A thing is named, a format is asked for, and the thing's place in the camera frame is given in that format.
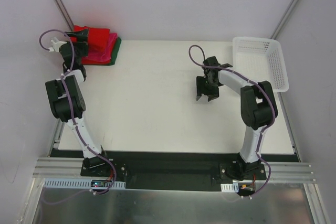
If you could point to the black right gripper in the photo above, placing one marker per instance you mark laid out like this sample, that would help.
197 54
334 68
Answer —
207 85

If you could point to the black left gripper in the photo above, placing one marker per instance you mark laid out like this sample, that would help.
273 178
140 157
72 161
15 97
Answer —
79 43

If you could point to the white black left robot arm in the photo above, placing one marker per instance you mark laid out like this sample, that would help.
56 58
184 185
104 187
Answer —
66 100

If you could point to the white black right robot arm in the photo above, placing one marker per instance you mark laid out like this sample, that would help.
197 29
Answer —
258 110

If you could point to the folded pink t shirt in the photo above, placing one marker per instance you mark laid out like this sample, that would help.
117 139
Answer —
105 55

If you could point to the folded green t shirt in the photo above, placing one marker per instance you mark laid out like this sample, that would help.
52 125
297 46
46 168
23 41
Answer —
115 51

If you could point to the white perforated plastic basket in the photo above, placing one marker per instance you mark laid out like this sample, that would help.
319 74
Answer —
261 59

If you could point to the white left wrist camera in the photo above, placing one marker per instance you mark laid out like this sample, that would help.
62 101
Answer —
56 44

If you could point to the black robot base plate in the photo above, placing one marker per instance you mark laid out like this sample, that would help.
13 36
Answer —
175 171

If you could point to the white slotted cable duct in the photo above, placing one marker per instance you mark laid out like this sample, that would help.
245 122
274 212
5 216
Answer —
70 183

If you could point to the aluminium frame post right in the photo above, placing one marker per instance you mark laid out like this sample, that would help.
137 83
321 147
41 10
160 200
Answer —
289 11

